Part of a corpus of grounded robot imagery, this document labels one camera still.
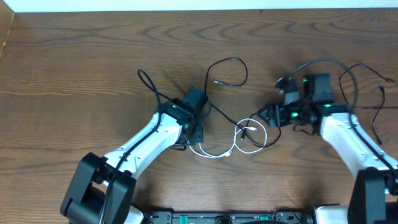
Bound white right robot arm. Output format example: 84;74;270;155
259;73;397;223

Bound white USB cable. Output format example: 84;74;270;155
188;118;268;159

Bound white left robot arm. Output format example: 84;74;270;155
60;87;208;223

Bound black USB cable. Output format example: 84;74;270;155
203;57;398;149

